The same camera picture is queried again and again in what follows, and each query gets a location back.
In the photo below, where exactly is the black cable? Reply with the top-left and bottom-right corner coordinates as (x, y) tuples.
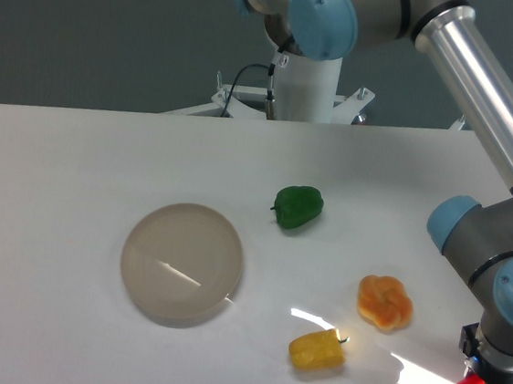
(219, 30), (297, 126)

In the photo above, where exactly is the orange knotted bread roll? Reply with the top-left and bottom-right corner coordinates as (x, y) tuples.
(357, 275), (414, 331)

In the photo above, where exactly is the beige round plate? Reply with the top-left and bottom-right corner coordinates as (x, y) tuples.
(120, 202), (244, 324)

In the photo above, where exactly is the yellow toy pepper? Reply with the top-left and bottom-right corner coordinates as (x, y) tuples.
(288, 328), (347, 371)

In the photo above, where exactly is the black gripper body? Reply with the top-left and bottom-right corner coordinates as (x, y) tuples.
(459, 323), (513, 384)

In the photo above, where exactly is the green toy pepper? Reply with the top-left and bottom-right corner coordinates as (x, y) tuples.
(271, 185), (324, 230)

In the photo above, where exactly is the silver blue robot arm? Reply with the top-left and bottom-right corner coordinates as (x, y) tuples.
(236, 0), (513, 384)

